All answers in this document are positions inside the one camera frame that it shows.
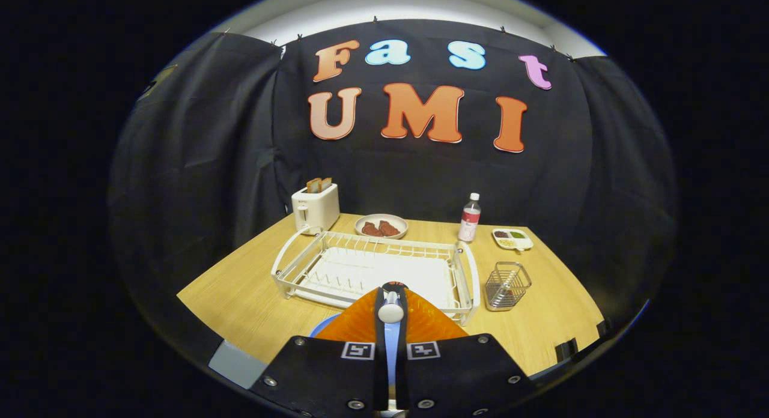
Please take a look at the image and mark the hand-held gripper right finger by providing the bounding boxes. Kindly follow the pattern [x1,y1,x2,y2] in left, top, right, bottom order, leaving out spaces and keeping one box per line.
[397,282,538,418]

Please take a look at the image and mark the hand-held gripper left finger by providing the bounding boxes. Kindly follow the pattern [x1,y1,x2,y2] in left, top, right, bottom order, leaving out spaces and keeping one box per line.
[248,283,390,418]

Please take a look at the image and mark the white-handled spoon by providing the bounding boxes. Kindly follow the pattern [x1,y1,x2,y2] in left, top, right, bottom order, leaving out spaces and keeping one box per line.
[377,289,405,324]

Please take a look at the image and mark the blue plate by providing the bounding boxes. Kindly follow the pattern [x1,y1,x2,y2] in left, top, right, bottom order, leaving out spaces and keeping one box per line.
[309,313,400,389]

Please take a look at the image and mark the white wire dish rack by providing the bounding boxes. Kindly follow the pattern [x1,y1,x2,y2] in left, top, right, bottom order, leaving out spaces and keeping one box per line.
[271,226,480,327]

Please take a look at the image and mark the metal wire basket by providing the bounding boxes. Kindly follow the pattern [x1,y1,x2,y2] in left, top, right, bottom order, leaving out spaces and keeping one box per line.
[484,261,533,312]

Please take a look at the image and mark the white divided dish with beans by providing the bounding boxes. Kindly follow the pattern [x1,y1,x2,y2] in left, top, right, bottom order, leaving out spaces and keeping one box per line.
[491,228,534,252]

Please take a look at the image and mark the beige round bowl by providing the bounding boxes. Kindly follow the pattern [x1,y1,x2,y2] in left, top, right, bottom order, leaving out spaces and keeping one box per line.
[354,214,409,240]

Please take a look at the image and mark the clear plastic bottle red label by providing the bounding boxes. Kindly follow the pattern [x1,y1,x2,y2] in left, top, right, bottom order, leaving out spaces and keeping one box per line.
[458,193,482,243]

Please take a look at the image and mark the white toaster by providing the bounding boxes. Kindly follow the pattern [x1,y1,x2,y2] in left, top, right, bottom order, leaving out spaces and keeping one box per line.
[291,184,341,235]

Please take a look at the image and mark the black backdrop cloth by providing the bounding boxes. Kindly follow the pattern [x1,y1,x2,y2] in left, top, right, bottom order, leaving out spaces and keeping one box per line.
[108,19,676,329]

